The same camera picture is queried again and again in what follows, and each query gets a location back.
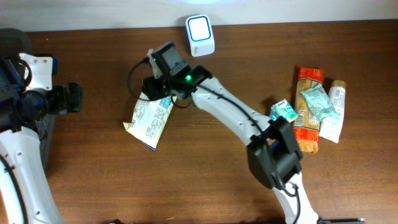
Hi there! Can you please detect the cream snack bag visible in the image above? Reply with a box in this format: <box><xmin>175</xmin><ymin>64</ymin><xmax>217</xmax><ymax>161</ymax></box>
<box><xmin>123</xmin><ymin>93</ymin><xmax>177</xmax><ymax>151</ymax></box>

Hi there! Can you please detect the small teal tissue pack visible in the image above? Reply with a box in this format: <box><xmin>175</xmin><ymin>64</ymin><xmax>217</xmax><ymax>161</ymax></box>
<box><xmin>270</xmin><ymin>99</ymin><xmax>298</xmax><ymax>123</ymax></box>

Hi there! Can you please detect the orange spaghetti packet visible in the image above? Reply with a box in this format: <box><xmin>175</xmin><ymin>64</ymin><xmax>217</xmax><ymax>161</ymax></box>
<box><xmin>293</xmin><ymin>66</ymin><xmax>323</xmax><ymax>154</ymax></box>

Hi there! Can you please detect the teal wipes packet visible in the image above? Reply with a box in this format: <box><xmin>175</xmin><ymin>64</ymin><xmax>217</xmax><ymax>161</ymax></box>
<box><xmin>300</xmin><ymin>84</ymin><xmax>339</xmax><ymax>121</ymax></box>

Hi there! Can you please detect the white tube with tan cap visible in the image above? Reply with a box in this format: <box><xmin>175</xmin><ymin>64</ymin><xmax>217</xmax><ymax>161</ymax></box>
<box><xmin>319</xmin><ymin>80</ymin><xmax>346</xmax><ymax>143</ymax></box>

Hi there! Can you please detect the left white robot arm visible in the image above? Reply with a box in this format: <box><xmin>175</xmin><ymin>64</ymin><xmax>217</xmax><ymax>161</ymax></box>
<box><xmin>1</xmin><ymin>53</ymin><xmax>83</xmax><ymax>223</ymax></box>

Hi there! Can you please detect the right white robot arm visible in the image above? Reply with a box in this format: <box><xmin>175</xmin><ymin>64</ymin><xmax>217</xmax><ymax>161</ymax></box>
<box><xmin>142</xmin><ymin>42</ymin><xmax>319</xmax><ymax>223</ymax></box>

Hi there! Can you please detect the white barcode scanner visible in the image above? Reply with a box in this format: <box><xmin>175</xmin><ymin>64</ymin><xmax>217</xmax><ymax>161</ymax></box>
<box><xmin>185</xmin><ymin>14</ymin><xmax>215</xmax><ymax>57</ymax></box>

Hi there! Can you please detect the dark grey perforated basket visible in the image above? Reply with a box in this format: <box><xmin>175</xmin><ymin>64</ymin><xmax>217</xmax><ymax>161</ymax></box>
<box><xmin>0</xmin><ymin>27</ymin><xmax>58</xmax><ymax>172</ymax></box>

